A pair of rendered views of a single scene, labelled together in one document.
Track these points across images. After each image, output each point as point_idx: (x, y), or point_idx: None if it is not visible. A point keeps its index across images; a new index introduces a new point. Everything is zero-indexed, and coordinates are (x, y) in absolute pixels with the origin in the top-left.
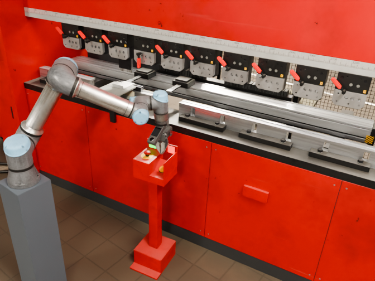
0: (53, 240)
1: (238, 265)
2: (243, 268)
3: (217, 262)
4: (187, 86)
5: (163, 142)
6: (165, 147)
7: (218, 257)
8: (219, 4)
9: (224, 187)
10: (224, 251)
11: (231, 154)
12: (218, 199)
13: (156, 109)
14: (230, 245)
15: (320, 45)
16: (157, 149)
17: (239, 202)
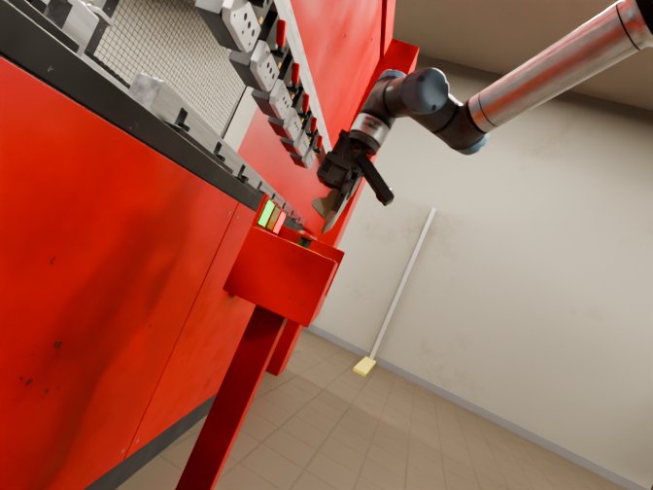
0: None
1: (168, 454)
2: (177, 449)
3: (161, 482)
4: None
5: (347, 199)
6: (341, 212)
7: (146, 476)
8: None
9: (212, 297)
10: (147, 455)
11: (249, 222)
12: (192, 332)
13: (396, 118)
14: (165, 425)
15: (318, 74)
16: (334, 219)
17: (216, 317)
